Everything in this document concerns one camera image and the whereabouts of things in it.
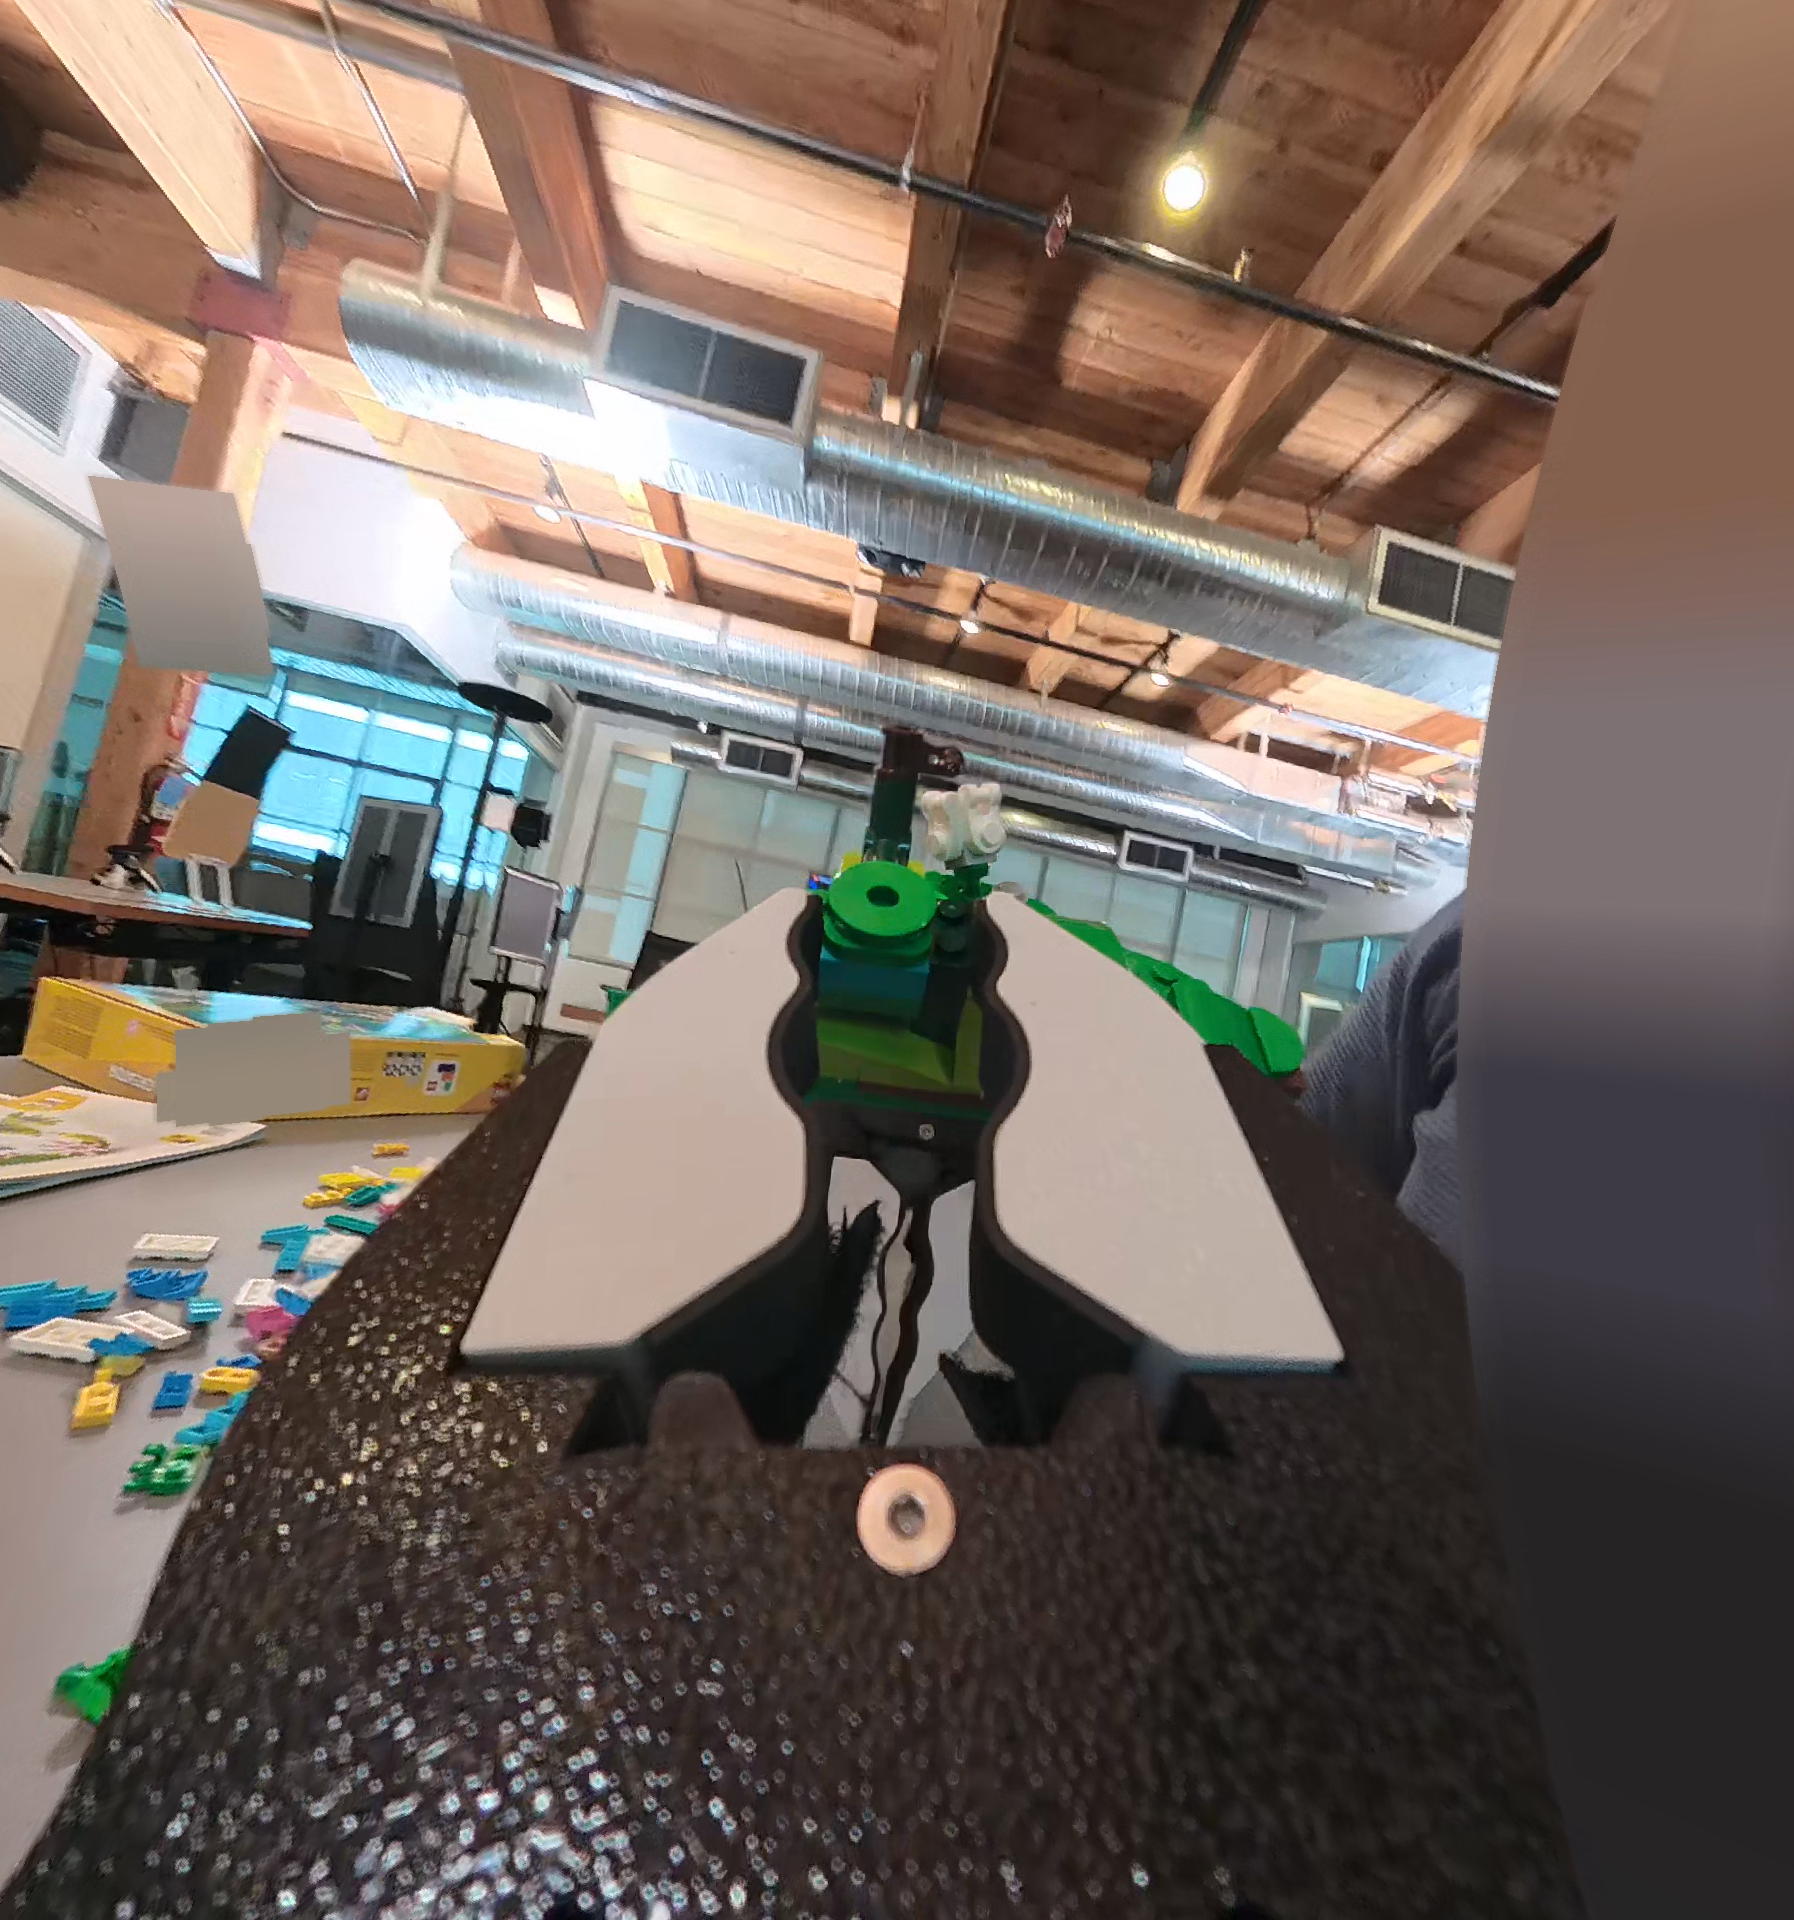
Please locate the green lego leaf piece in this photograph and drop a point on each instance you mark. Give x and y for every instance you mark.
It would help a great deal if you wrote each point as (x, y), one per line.
(91, 1686)

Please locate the pile of loose lego bricks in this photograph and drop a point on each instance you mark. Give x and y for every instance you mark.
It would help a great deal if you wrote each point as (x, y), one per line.
(162, 1320)

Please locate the yellow lego box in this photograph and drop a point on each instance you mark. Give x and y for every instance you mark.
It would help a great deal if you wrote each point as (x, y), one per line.
(101, 1026)

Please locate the silver air duct with vents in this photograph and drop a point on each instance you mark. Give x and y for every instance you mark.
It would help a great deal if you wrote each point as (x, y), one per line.
(989, 487)

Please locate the lego instruction booklet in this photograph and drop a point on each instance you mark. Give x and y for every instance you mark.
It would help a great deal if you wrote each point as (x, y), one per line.
(41, 1133)

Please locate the ceiling light bulb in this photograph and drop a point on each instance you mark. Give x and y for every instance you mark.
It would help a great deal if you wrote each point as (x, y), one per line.
(1182, 183)

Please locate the black ceiling pipe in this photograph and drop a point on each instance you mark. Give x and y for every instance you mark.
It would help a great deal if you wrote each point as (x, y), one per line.
(776, 136)

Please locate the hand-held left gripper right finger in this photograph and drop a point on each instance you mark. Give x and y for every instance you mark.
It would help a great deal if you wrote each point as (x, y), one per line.
(1138, 1169)

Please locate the white easel board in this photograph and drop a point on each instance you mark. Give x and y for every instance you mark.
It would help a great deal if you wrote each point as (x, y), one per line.
(525, 922)

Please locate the person's grey sweater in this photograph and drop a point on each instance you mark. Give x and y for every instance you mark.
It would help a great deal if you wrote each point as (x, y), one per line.
(1378, 1052)

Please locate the white wall vent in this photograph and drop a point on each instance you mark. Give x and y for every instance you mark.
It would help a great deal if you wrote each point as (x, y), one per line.
(24, 367)

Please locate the green lego model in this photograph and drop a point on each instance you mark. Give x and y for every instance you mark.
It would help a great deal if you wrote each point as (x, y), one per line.
(882, 908)

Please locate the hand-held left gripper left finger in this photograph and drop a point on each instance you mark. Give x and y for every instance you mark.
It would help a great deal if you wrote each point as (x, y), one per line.
(639, 1138)

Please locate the wooden background desk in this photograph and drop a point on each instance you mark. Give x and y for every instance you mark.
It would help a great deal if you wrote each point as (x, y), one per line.
(116, 908)

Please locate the black office chair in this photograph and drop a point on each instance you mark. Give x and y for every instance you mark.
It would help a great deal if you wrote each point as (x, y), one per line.
(374, 929)

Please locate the silver ribbed air duct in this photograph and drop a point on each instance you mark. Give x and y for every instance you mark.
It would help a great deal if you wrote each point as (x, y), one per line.
(776, 660)

